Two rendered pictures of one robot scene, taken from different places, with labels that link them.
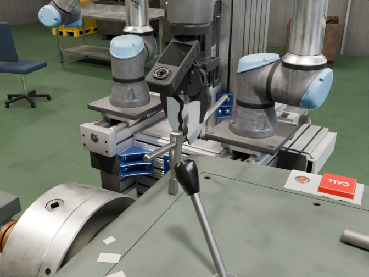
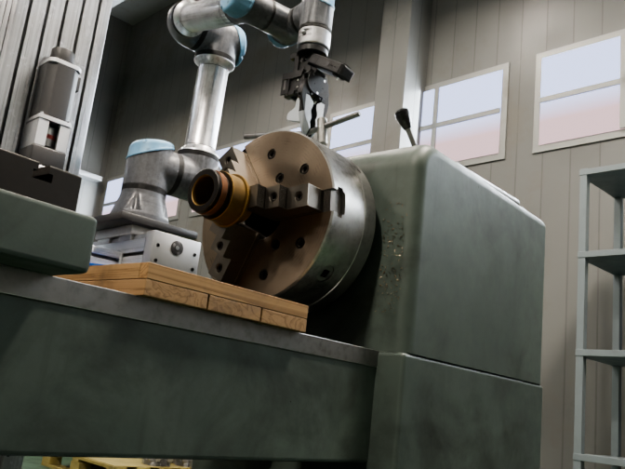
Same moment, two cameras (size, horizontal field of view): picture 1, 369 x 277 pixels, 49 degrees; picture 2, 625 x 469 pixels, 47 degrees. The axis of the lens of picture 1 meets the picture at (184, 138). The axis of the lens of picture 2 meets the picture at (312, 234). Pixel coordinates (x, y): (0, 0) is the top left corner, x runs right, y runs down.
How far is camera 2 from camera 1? 1.70 m
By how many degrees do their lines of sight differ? 83
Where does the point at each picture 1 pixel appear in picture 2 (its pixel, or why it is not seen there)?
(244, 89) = (154, 170)
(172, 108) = (308, 103)
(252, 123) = (161, 209)
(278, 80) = (191, 166)
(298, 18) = (209, 113)
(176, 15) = (324, 39)
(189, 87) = (322, 90)
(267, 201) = not seen: hidden behind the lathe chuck
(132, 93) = not seen: outside the picture
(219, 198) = not seen: hidden behind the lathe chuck
